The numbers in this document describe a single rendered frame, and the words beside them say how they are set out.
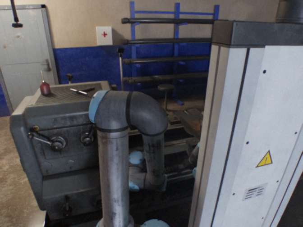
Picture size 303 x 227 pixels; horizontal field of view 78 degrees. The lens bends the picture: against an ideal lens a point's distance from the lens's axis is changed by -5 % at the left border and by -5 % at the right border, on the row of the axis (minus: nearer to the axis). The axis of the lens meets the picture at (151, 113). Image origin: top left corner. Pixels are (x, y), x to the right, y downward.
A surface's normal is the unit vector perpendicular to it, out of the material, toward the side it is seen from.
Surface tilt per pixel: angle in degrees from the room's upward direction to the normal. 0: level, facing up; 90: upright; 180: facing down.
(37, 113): 45
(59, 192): 32
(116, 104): 55
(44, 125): 90
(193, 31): 90
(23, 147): 90
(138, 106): 60
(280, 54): 90
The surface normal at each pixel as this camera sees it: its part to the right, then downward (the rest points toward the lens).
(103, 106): -0.14, 0.00
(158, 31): 0.30, 0.40
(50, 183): 0.16, -0.55
